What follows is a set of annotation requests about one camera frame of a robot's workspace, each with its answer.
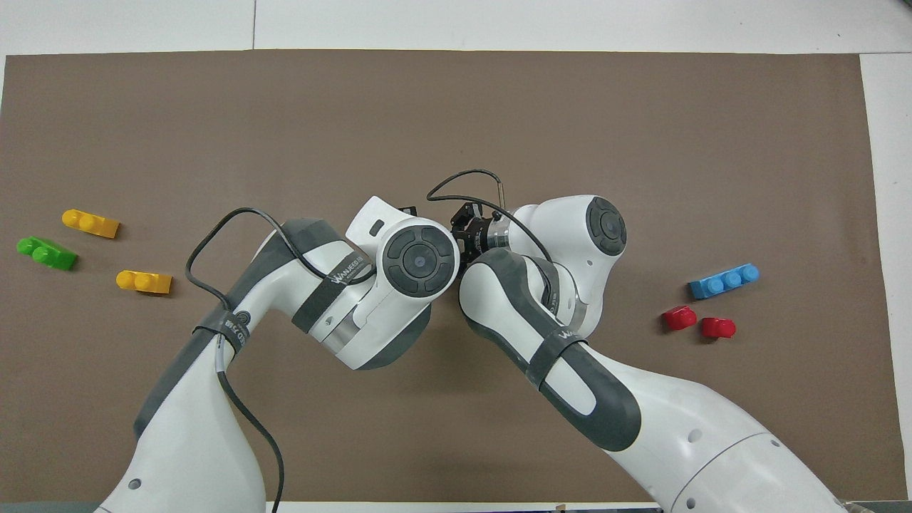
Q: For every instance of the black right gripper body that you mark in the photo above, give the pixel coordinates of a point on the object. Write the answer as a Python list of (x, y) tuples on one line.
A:
[(469, 231)]

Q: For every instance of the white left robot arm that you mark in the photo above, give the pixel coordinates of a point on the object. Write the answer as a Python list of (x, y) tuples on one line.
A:
[(185, 427)]

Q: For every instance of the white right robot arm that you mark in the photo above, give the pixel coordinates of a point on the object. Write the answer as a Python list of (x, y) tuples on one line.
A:
[(641, 413)]

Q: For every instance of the brown table mat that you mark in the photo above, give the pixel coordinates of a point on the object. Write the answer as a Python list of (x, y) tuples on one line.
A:
[(456, 107)]

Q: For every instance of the red one-stud block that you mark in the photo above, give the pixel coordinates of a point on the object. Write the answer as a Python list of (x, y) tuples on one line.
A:
[(680, 318), (718, 328)]

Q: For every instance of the blue three-stud block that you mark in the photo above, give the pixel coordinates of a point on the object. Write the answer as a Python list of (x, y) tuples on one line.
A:
[(723, 281)]

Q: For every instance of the yellow two-stud block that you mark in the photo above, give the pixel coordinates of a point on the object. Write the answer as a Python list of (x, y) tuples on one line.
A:
[(144, 282), (90, 223)]

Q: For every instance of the green two-stud block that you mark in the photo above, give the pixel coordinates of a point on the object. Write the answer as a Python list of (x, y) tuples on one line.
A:
[(46, 254)]

